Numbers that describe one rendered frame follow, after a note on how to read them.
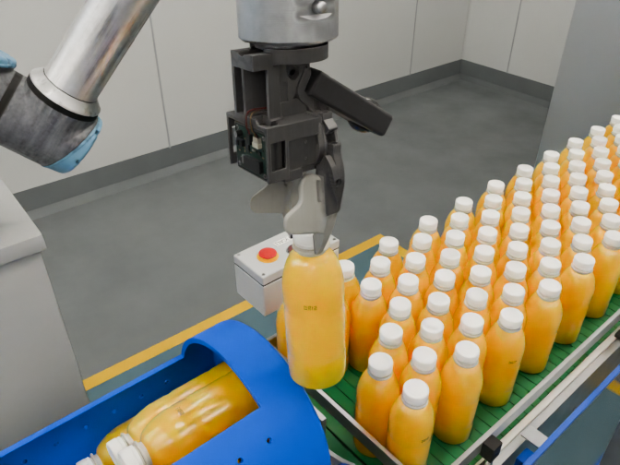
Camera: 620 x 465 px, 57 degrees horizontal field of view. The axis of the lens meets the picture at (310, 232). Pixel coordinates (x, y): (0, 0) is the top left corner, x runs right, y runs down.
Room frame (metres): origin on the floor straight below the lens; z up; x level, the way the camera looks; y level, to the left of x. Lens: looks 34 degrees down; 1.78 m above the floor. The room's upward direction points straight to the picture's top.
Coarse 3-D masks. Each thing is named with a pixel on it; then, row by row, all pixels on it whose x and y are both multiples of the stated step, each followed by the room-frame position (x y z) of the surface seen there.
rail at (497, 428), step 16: (608, 320) 0.86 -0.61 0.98; (592, 336) 0.81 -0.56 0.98; (576, 352) 0.77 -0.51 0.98; (560, 368) 0.73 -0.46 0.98; (544, 384) 0.69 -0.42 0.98; (528, 400) 0.66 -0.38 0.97; (512, 416) 0.63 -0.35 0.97; (496, 432) 0.60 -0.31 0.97; (480, 448) 0.57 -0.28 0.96; (464, 464) 0.55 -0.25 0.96
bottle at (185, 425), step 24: (216, 384) 0.51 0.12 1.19; (240, 384) 0.51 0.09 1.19; (168, 408) 0.47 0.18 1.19; (192, 408) 0.47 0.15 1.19; (216, 408) 0.47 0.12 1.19; (240, 408) 0.48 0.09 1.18; (144, 432) 0.44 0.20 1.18; (168, 432) 0.44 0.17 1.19; (192, 432) 0.44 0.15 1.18; (216, 432) 0.45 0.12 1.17; (144, 456) 0.41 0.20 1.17; (168, 456) 0.42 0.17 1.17
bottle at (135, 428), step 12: (216, 372) 0.57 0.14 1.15; (228, 372) 0.57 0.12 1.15; (192, 384) 0.55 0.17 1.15; (204, 384) 0.55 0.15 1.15; (168, 396) 0.53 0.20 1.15; (180, 396) 0.52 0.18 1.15; (144, 408) 0.51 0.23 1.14; (156, 408) 0.50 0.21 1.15; (132, 420) 0.49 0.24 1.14; (144, 420) 0.49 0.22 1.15; (132, 432) 0.47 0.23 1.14; (132, 444) 0.46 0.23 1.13
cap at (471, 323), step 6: (462, 318) 0.73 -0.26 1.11; (468, 318) 0.73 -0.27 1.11; (474, 318) 0.73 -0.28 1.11; (480, 318) 0.73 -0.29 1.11; (462, 324) 0.72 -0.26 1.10; (468, 324) 0.71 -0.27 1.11; (474, 324) 0.71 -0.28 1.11; (480, 324) 0.71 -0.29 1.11; (468, 330) 0.71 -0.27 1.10; (474, 330) 0.71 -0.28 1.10; (480, 330) 0.71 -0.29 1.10
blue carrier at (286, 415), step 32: (224, 320) 0.62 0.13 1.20; (192, 352) 0.62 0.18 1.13; (224, 352) 0.52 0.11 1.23; (256, 352) 0.53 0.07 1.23; (128, 384) 0.56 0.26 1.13; (160, 384) 0.59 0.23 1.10; (256, 384) 0.48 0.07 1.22; (288, 384) 0.49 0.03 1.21; (96, 416) 0.52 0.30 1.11; (128, 416) 0.55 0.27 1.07; (256, 416) 0.44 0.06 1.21; (288, 416) 0.46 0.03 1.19; (32, 448) 0.47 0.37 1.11; (64, 448) 0.49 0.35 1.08; (224, 448) 0.40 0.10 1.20; (256, 448) 0.41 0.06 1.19; (288, 448) 0.43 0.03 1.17; (320, 448) 0.45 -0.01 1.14
